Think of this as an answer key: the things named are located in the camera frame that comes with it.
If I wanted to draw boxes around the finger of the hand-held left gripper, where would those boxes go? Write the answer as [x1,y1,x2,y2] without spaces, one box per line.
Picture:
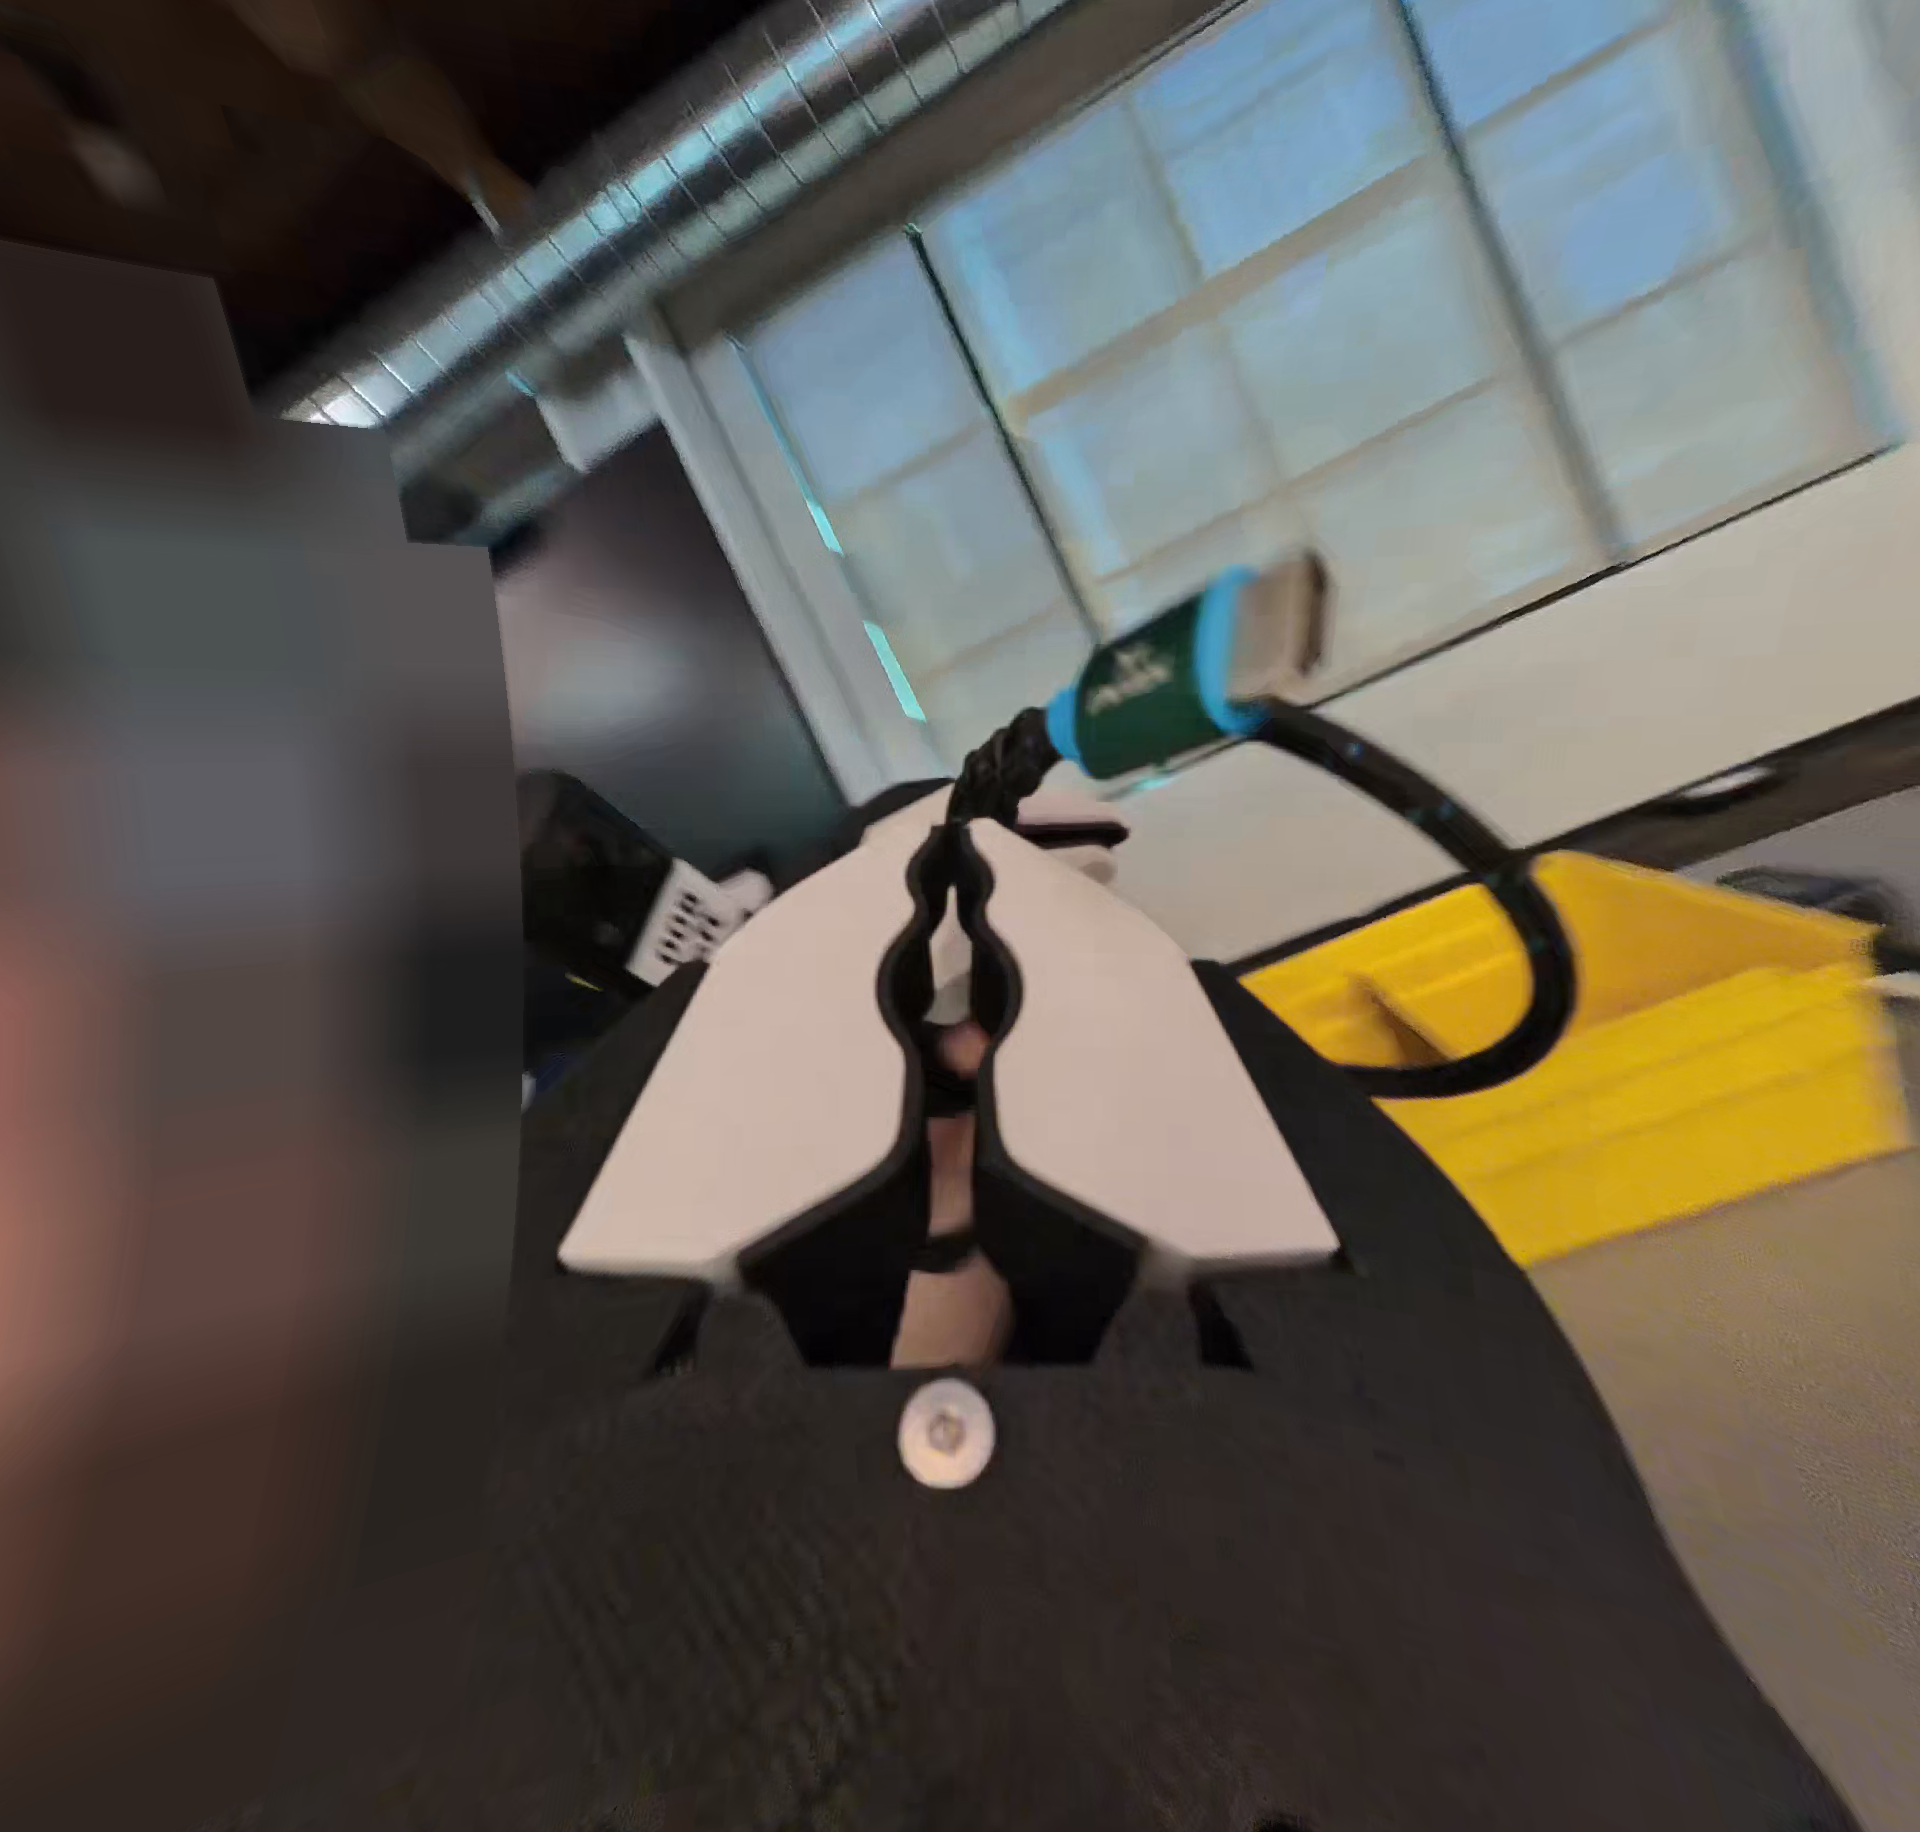
[1019,793,1132,879]
[846,787,962,861]

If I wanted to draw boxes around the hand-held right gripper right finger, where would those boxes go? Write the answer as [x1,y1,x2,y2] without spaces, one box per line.
[961,818,1343,1275]

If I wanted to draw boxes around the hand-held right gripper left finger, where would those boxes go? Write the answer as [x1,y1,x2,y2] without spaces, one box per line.
[555,818,964,1283]

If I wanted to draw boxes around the black braided hdmi cable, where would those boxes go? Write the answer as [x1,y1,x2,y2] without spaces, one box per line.
[949,548,1579,1102]

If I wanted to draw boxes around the yellow plastic bin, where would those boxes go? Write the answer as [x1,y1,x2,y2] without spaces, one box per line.
[1236,848,1890,1268]

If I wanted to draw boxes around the large paned window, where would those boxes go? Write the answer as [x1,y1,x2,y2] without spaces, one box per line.
[661,0,1920,770]

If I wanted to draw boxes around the silver round ventilation duct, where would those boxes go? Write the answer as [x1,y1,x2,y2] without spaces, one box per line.
[270,0,1022,430]

